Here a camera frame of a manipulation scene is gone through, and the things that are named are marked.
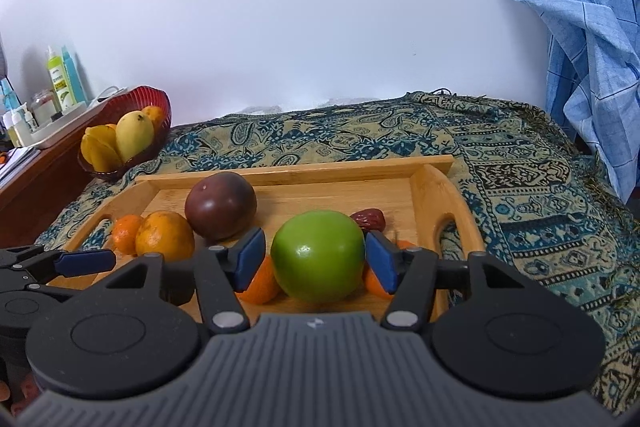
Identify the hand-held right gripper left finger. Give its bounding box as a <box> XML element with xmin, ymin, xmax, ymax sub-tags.
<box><xmin>82</xmin><ymin>227</ymin><xmax>267</xmax><ymax>335</ymax></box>

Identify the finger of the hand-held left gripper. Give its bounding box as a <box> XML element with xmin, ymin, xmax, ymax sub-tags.
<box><xmin>27</xmin><ymin>248</ymin><xmax>117</xmax><ymax>287</ymax></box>

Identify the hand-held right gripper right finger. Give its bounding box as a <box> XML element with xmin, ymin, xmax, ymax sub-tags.
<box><xmin>365</xmin><ymin>231</ymin><xmax>546</xmax><ymax>334</ymax></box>

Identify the small tangerine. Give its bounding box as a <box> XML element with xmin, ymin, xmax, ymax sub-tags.
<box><xmin>111</xmin><ymin>214</ymin><xmax>146</xmax><ymax>256</ymax></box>
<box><xmin>362</xmin><ymin>239</ymin><xmax>418</xmax><ymax>299</ymax></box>

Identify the medium tangerine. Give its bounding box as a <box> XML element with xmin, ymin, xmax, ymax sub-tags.
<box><xmin>234</xmin><ymin>255</ymin><xmax>282</xmax><ymax>305</ymax></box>

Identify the red date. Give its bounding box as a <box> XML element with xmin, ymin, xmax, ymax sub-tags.
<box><xmin>349</xmin><ymin>208</ymin><xmax>387</xmax><ymax>234</ymax></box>

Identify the dark purple apple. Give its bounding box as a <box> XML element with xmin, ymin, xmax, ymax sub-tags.
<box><xmin>184</xmin><ymin>172</ymin><xmax>257</xmax><ymax>242</ymax></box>

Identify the green apple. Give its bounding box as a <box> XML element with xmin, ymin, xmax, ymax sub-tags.
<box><xmin>271</xmin><ymin>209</ymin><xmax>367</xmax><ymax>304</ymax></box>

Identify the large yellowish orange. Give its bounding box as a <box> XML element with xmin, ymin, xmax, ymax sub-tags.
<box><xmin>135</xmin><ymin>210</ymin><xmax>196</xmax><ymax>263</ymax></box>

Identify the wooden tray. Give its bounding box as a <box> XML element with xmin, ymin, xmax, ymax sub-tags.
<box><xmin>47</xmin><ymin>155</ymin><xmax>485</xmax><ymax>325</ymax></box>

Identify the person's left hand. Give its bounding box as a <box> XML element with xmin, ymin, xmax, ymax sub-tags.
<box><xmin>0</xmin><ymin>379</ymin><xmax>38</xmax><ymax>415</ymax></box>

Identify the wooden cabinet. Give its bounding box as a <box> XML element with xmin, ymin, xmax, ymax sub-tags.
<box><xmin>0</xmin><ymin>99</ymin><xmax>126</xmax><ymax>248</ymax></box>

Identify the yellow starfruit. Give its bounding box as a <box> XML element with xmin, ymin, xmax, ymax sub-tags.
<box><xmin>81</xmin><ymin>124</ymin><xmax>123</xmax><ymax>172</ymax></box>

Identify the stack of papers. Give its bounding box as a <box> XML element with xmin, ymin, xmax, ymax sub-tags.
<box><xmin>0</xmin><ymin>147</ymin><xmax>41</xmax><ymax>188</ymax></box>

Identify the patterned blue beige blanket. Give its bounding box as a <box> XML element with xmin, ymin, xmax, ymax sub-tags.
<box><xmin>35</xmin><ymin>91</ymin><xmax>640</xmax><ymax>413</ymax></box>

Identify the yellow mango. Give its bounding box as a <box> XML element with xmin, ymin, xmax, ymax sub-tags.
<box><xmin>115</xmin><ymin>110</ymin><xmax>155</xmax><ymax>162</ymax></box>

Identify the white plastic tray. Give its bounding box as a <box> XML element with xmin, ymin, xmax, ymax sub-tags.
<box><xmin>30</xmin><ymin>101</ymin><xmax>88</xmax><ymax>150</ymax></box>

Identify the small white bottle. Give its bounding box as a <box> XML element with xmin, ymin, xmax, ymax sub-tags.
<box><xmin>17</xmin><ymin>104</ymin><xmax>38</xmax><ymax>132</ymax></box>
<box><xmin>2</xmin><ymin>112</ymin><xmax>21</xmax><ymax>145</ymax></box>

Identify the glass jar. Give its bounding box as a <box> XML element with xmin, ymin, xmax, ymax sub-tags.
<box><xmin>31</xmin><ymin>89</ymin><xmax>56</xmax><ymax>122</ymax></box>

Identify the orange in bowl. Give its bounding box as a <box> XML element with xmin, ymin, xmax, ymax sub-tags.
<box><xmin>142</xmin><ymin>105</ymin><xmax>166</xmax><ymax>130</ymax></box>

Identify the red fruit bowl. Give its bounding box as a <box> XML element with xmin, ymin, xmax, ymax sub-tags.
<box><xmin>77</xmin><ymin>85</ymin><xmax>172</xmax><ymax>182</ymax></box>

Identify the green label bottle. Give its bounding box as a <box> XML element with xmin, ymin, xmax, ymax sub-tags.
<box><xmin>46</xmin><ymin>46</ymin><xmax>69</xmax><ymax>112</ymax></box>

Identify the teal bottle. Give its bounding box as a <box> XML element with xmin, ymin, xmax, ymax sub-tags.
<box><xmin>61</xmin><ymin>47</ymin><xmax>87</xmax><ymax>106</ymax></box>

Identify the blue plaid cloth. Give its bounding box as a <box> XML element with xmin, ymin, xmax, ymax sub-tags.
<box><xmin>465</xmin><ymin>0</ymin><xmax>640</xmax><ymax>202</ymax></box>

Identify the white cable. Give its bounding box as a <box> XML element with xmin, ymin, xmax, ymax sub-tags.
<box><xmin>92</xmin><ymin>85</ymin><xmax>131</xmax><ymax>104</ymax></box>

